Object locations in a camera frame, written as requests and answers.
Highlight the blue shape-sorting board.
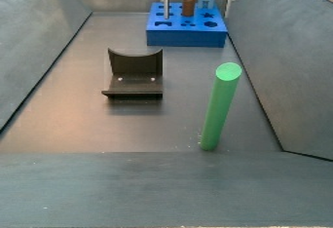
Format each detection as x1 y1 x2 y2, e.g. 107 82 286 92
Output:
145 3 227 48

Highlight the brown cylinder peg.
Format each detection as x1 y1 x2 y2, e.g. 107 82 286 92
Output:
181 0 195 17

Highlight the green oval rod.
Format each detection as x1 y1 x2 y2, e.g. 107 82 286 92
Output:
200 62 242 151

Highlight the black curved holder bracket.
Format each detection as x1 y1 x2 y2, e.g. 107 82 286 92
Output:
101 50 164 97

